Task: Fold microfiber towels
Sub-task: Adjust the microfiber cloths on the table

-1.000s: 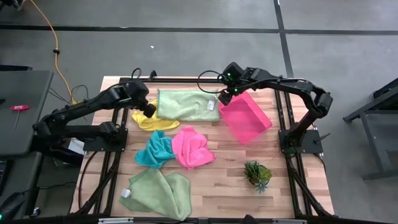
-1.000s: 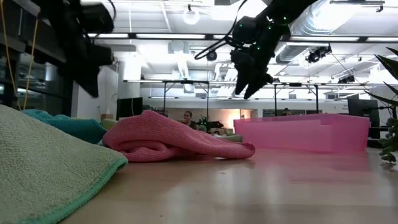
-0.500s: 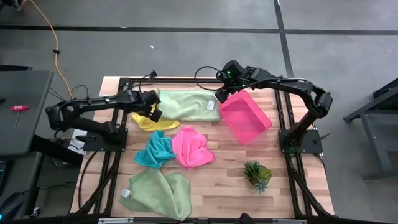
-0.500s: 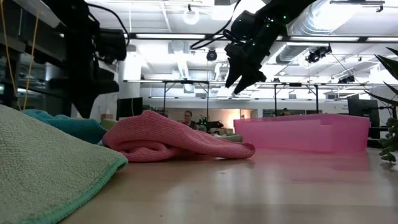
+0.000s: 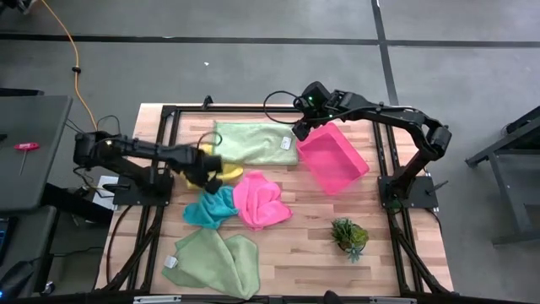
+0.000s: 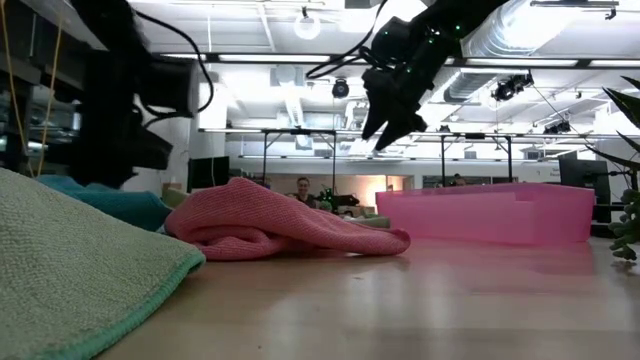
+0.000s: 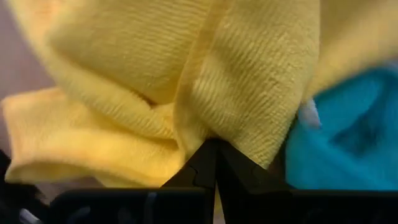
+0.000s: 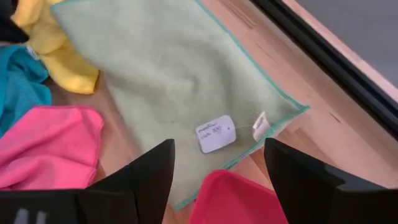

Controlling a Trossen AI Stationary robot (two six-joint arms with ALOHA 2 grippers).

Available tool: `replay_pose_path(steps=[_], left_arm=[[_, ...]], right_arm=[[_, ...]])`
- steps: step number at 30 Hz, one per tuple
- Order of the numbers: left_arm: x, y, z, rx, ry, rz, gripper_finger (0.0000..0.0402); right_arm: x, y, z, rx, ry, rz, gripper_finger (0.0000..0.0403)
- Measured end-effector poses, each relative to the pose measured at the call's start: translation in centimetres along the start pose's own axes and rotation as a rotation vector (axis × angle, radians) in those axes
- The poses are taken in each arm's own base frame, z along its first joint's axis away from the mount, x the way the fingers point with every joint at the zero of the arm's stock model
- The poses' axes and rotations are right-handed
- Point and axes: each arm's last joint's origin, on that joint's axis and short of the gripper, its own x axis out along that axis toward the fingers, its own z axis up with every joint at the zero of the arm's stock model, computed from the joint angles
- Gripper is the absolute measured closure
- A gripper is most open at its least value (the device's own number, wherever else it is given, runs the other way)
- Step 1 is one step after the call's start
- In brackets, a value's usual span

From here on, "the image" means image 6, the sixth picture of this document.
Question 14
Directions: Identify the yellow hanging cord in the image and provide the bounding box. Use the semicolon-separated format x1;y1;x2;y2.
0;0;65;179

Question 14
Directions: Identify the potted succulent plant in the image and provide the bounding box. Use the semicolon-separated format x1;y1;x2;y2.
584;74;640;262

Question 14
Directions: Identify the silver ceiling duct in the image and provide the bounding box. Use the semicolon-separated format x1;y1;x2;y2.
442;0;551;104

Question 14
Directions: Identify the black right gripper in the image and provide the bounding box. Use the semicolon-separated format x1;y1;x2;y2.
360;29;464;152

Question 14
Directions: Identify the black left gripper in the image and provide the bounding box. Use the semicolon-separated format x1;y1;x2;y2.
69;64;174;189

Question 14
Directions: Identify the black camera cable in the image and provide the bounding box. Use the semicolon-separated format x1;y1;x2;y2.
130;8;216;126
304;0;390;81

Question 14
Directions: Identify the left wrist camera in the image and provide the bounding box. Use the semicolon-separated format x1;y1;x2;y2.
142;58;201;120

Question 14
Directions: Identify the black ceiling spotlight cluster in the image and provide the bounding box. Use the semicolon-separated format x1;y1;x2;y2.
491;71;535;103

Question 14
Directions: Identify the black monitor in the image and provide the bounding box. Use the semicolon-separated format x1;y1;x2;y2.
187;155;231;194
558;158;612;224

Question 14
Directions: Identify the pink translucent plastic bin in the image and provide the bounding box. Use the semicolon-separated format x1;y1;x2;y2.
375;182;596;246

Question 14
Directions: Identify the black right camera cable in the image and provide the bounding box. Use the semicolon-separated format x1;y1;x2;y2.
304;0;390;81

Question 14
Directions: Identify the black left camera cable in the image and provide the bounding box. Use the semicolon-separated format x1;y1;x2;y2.
130;8;216;126

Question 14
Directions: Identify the overhead light bar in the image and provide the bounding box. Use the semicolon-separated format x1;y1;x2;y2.
149;51;640;70

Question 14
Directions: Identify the black background workstation frame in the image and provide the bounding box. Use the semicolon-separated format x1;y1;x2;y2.
438;131;515;187
259;128;339;194

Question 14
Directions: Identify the teal microfiber towel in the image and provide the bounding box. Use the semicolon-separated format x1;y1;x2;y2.
35;173;174;233

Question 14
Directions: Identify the pink microfiber towel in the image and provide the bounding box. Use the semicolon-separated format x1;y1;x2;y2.
163;176;412;262

